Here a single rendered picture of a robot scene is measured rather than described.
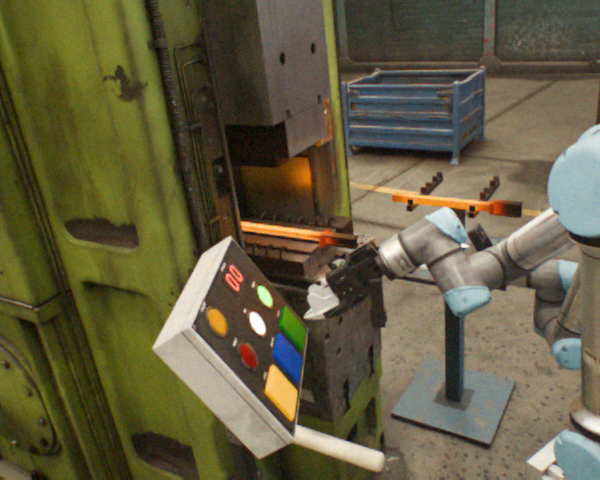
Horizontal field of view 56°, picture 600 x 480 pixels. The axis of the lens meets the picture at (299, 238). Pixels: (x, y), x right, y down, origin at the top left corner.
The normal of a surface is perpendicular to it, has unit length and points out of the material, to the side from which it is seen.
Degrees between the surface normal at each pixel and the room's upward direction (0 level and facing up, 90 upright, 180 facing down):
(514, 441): 0
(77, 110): 89
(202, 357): 90
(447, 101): 89
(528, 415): 0
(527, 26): 92
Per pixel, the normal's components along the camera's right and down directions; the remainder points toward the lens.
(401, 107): -0.55, 0.39
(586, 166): -0.88, 0.18
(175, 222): 0.86, 0.12
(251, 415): -0.08, 0.43
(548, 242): -0.67, 0.58
